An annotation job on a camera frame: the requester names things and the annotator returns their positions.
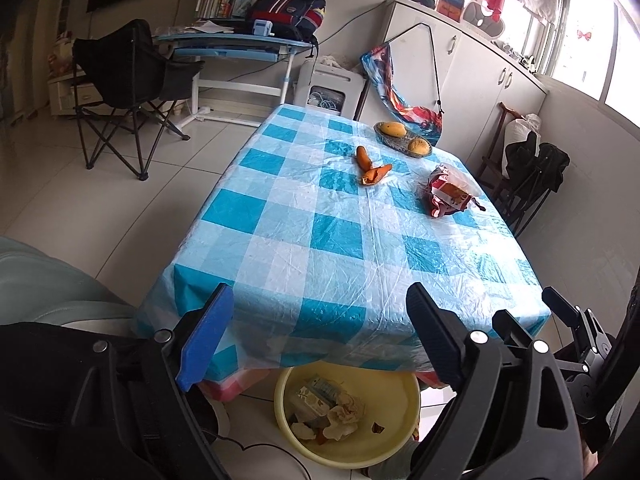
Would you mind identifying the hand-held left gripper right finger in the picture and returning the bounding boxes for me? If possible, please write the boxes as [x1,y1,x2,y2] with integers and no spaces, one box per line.
[406,282,586,480]

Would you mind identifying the blue checkered tablecloth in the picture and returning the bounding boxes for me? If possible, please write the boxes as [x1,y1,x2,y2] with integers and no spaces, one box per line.
[135,104,551,383]

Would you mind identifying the white stuffed sack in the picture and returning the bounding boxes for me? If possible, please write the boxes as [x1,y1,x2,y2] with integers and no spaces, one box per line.
[502,114,543,158]

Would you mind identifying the light grey sofa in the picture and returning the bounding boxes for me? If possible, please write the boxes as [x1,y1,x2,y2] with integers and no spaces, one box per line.
[0,237,138,333]

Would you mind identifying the grey white cushion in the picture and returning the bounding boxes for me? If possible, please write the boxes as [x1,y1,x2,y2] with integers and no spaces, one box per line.
[462,0,508,38]

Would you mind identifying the black folding chair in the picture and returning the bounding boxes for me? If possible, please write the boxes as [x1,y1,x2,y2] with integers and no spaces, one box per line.
[72,19,206,182]

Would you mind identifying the black wall cable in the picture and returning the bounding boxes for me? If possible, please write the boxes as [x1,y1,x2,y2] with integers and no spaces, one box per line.
[320,2,396,43]

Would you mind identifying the orange picture board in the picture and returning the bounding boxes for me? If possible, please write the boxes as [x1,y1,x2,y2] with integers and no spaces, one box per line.
[436,0,468,23]

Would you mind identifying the blue and white desk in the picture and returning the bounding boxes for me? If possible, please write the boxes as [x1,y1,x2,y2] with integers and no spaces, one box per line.
[155,30,313,128]

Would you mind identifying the green and white carton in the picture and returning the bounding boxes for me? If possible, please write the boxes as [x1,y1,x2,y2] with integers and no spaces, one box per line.
[292,377,341,416]

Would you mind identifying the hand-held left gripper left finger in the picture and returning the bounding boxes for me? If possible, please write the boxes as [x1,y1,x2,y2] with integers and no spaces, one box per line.
[65,282,236,480]

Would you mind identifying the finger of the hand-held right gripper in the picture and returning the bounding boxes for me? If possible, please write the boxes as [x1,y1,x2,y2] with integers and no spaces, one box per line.
[492,310,533,348]
[542,286,596,341]

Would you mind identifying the curled orange peel strip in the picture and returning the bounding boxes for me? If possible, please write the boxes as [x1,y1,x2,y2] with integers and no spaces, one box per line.
[360,164,393,186]

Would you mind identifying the white tissue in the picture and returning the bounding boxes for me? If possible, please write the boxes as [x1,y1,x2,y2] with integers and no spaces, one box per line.
[320,420,358,442]

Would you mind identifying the loose white papers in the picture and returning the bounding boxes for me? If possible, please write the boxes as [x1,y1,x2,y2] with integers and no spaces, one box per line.
[190,19,236,33]

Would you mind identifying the wooden folding chair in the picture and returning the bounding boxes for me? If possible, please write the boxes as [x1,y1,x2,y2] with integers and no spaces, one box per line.
[477,102,571,236]

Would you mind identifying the black floor cable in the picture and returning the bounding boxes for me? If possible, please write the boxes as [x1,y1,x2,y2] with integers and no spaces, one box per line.
[210,430,311,480]

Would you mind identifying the woven fruit basket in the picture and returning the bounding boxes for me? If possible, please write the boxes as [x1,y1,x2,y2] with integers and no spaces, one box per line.
[374,121,433,158]

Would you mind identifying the black shoulder strap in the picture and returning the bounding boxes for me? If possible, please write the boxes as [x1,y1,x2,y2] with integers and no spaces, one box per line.
[384,22,447,117]

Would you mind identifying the white floor appliance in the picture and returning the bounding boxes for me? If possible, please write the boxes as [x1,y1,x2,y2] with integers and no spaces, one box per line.
[297,60,363,121]

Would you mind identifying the white plastic packaging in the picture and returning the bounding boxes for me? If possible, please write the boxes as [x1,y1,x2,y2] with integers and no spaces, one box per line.
[440,164,481,196]

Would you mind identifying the crumpled white paper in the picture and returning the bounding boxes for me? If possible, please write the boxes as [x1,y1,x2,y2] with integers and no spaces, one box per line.
[327,394,367,423]

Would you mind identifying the colourful printed bag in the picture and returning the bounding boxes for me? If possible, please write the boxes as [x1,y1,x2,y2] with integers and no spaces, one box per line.
[360,42,446,147]

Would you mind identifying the red snack bag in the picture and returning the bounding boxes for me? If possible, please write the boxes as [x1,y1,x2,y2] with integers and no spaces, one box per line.
[427,165,486,218]

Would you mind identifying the small white drawer cabinet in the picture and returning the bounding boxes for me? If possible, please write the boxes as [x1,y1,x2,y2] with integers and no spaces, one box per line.
[47,70,108,118]

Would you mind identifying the dark blue backpack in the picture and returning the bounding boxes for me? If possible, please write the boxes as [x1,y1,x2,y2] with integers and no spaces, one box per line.
[245,0,327,43]

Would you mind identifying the yellow plastic basin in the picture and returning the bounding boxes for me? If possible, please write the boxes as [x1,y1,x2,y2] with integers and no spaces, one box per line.
[274,365,422,470]

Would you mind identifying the black garment on chair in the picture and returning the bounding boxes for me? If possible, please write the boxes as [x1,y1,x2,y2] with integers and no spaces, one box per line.
[505,132,571,196]

